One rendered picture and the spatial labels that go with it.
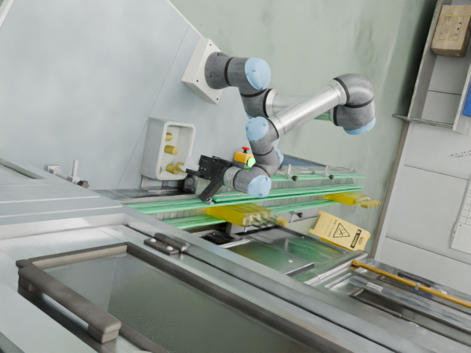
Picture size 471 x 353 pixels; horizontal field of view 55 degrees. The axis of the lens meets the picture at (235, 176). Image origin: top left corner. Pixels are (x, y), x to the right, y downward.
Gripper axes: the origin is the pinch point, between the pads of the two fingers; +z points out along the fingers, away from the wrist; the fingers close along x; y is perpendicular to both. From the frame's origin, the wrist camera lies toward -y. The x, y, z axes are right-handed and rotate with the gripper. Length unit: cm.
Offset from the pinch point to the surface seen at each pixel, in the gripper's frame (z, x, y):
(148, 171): 12.2, 5.8, -4.5
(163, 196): 4.3, 3.8, -11.9
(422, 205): 32, -613, -50
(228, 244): -9.3, -25.6, -29.3
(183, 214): 3.8, -9.4, -19.6
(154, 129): 13.1, 6.2, 11.5
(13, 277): -63, 100, 0
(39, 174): -24, 74, 3
